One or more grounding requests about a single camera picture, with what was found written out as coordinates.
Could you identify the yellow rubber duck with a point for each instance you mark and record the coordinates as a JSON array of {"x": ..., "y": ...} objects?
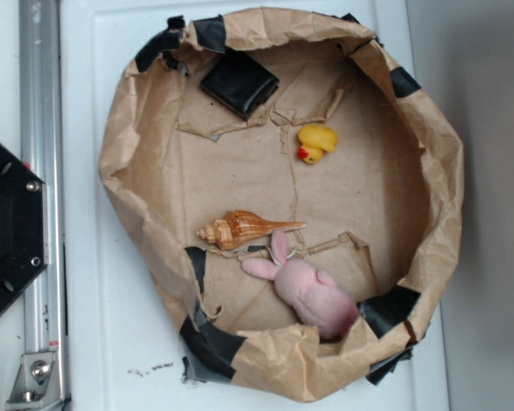
[{"x": 316, "y": 139}]

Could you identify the striped conch seashell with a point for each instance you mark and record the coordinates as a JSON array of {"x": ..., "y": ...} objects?
[{"x": 238, "y": 227}]

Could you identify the pink plush bunny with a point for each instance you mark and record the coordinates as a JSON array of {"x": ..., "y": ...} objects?
[{"x": 311, "y": 291}]

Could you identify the black rectangular block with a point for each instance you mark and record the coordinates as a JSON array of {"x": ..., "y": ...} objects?
[{"x": 240, "y": 83}]

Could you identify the brown paper bag bin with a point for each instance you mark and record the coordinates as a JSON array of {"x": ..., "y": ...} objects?
[{"x": 383, "y": 211}]

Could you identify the white plastic tray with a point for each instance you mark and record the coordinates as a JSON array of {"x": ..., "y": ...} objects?
[{"x": 124, "y": 351}]

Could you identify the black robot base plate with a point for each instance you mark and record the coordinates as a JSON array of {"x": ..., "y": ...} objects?
[{"x": 22, "y": 228}]

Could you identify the aluminium extrusion rail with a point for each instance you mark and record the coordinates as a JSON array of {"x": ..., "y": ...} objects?
[{"x": 45, "y": 302}]

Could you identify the metal corner bracket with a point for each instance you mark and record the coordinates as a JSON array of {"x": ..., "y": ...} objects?
[{"x": 37, "y": 384}]

